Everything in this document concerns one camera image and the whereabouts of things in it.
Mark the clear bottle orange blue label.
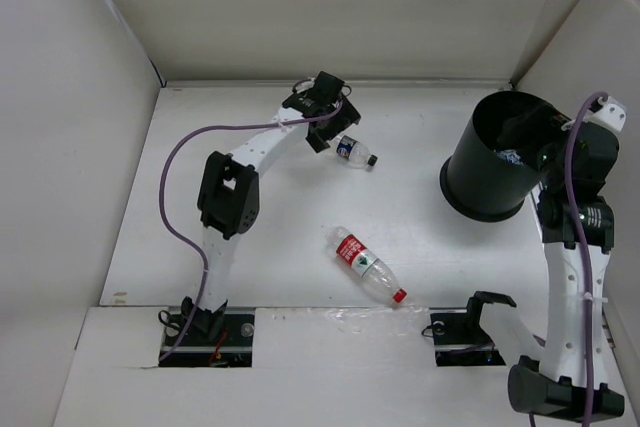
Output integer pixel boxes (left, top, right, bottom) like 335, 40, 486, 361
495, 149, 525, 166

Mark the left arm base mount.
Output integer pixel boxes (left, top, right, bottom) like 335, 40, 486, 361
158, 308, 255, 368

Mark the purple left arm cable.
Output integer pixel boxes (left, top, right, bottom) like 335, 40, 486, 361
158, 77, 351, 366

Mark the clear bottle red label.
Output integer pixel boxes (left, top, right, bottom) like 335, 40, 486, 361
327, 226, 407, 306

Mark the clear Pepsi bottle black cap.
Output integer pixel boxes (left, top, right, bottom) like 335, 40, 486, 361
331, 135, 378, 169

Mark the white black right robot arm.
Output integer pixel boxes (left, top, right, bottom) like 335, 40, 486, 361
462, 123, 625, 426

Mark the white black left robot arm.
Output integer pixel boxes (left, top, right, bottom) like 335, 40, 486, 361
181, 71, 361, 344

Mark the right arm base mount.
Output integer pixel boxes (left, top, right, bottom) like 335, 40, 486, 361
421, 308, 505, 367

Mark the black round bin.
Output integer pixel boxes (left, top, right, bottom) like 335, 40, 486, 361
439, 91, 569, 223

